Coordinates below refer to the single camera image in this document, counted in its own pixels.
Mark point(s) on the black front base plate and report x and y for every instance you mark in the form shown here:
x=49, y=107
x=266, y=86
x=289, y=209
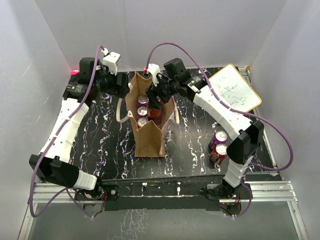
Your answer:
x=206, y=192

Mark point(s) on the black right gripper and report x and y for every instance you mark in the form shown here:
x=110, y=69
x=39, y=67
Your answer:
x=153, y=92

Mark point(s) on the purple Fanta can back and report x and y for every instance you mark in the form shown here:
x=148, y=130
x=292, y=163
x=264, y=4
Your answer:
x=142, y=112

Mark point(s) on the yellow framed whiteboard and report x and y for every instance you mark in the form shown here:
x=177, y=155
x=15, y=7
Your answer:
x=234, y=90

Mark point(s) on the brown canvas tote bag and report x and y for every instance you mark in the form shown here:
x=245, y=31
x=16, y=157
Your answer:
x=150, y=138

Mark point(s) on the red cola can front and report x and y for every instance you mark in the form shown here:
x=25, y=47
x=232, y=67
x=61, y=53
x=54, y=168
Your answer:
x=142, y=122

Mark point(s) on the red cola can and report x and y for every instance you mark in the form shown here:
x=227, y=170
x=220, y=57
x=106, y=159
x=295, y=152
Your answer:
x=142, y=122
x=218, y=154
x=155, y=114

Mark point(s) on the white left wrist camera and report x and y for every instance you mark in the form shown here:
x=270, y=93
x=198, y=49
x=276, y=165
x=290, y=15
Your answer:
x=111, y=60

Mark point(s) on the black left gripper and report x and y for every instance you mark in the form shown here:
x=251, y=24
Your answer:
x=120, y=90

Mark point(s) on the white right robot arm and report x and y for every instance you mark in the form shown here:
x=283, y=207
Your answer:
x=246, y=135

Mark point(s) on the aluminium rail frame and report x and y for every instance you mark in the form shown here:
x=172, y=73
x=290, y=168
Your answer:
x=261, y=191

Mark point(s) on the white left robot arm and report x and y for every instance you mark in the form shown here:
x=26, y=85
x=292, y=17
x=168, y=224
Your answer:
x=95, y=76

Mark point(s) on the purple fanta can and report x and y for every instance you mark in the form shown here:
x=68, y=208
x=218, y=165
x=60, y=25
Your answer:
x=142, y=112
x=142, y=101
x=219, y=137

